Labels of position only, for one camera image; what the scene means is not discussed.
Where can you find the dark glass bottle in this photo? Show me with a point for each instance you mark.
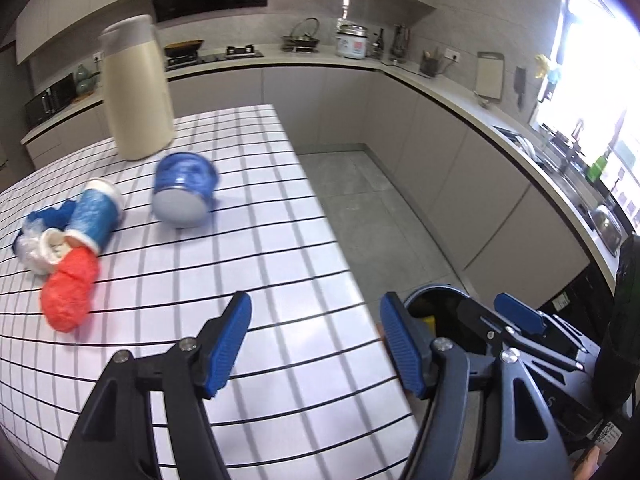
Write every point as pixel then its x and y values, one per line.
pixel 378 45

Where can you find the black pan with glass lid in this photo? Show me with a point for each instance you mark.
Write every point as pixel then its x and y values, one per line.
pixel 300 37

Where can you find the kitchen window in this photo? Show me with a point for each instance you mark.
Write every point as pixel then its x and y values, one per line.
pixel 590 60

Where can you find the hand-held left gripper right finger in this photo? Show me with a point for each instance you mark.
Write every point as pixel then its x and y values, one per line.
pixel 402 345

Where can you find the white rice cooker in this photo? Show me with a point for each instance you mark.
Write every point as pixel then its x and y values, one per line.
pixel 351 42

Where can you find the black built-in dishwasher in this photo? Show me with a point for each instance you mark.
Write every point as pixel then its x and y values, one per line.
pixel 570 290

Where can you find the person's right forearm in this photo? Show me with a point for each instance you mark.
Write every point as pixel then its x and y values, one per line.
pixel 592 466

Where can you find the black microwave oven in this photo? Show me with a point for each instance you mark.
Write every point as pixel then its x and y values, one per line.
pixel 50 100

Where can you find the yellow hanging glove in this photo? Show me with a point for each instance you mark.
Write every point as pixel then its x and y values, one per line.
pixel 541 65

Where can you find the black bucket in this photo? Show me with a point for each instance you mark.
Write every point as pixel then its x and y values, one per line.
pixel 440 305

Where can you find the blue plastic bag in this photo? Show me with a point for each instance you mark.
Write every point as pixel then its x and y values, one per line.
pixel 50 217

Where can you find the blue patterned paper cup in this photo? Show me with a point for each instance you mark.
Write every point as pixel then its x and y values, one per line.
pixel 92 215

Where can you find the beige cutting board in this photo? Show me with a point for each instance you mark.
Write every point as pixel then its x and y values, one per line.
pixel 489 77

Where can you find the green ceramic vase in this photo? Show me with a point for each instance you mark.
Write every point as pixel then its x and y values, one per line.
pixel 85 82

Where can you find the green bottle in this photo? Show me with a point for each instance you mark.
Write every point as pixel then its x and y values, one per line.
pixel 596 170

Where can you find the dark wok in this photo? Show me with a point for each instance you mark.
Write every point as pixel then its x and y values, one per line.
pixel 184 49

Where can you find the yellow sponge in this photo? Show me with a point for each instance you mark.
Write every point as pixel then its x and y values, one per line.
pixel 429 323

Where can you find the cream thermos jug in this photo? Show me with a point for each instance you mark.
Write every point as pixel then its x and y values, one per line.
pixel 137 105

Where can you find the blue hanging glove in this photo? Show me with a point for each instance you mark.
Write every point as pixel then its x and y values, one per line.
pixel 552 76

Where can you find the metal utensil rack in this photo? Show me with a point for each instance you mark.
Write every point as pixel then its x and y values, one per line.
pixel 401 45

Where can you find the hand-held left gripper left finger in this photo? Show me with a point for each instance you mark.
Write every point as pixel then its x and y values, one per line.
pixel 227 345

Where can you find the black cleaver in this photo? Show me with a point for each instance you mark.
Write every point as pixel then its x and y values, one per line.
pixel 521 85

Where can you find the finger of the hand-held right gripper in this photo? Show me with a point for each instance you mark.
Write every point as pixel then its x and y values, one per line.
pixel 520 315
pixel 480 325

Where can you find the black gas stove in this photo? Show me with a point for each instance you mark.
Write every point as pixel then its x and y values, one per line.
pixel 235 52

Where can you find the steel bowl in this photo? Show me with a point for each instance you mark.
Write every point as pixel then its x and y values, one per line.
pixel 610 230

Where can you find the black utensil holder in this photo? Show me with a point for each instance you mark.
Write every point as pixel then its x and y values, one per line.
pixel 430 66

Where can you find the kitchen sink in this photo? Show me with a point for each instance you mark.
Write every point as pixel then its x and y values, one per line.
pixel 550 160

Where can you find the red plastic bag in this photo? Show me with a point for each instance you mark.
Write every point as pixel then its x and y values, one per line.
pixel 67 290

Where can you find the metal kitchen faucet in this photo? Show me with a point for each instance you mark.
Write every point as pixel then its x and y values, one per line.
pixel 575 145

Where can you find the dark blue paper bowl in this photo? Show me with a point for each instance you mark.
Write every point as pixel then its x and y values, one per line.
pixel 185 175

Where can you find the beige kitchen base cabinets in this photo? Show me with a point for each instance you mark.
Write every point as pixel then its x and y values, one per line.
pixel 425 135

